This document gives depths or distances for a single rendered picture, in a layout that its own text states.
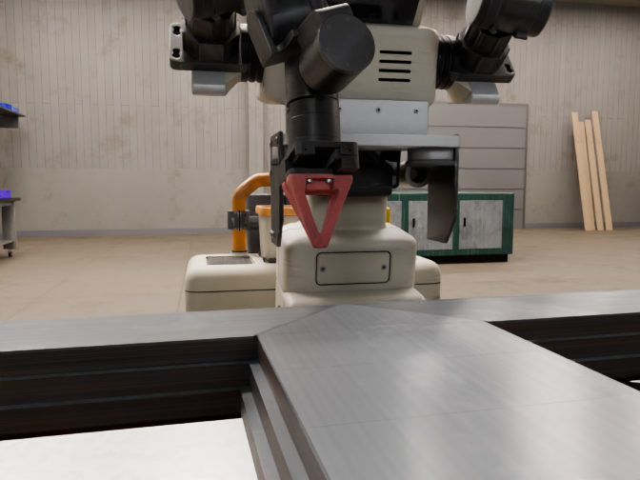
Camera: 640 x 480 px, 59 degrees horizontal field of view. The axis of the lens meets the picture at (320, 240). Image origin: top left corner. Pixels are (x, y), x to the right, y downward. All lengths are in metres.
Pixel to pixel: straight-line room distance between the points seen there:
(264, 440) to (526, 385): 0.15
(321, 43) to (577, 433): 0.39
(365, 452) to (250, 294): 0.91
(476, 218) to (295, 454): 7.06
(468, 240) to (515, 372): 6.94
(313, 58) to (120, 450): 0.47
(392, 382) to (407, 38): 0.68
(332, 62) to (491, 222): 6.91
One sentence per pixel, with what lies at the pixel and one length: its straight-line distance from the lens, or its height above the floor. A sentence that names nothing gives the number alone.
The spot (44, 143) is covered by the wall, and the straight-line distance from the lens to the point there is 12.02.
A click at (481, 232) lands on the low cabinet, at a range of 7.35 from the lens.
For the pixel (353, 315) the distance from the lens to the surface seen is 0.47.
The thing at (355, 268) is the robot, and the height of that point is 0.84.
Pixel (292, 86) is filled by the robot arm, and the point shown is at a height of 1.08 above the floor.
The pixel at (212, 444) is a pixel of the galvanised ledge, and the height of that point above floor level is 0.68.
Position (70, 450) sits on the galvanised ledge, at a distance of 0.72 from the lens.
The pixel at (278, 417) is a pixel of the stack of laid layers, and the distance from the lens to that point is 0.32.
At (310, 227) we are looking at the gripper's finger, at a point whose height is 0.93.
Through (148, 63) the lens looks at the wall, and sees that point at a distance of 11.91.
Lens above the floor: 0.97
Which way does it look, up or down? 5 degrees down
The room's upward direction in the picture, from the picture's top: straight up
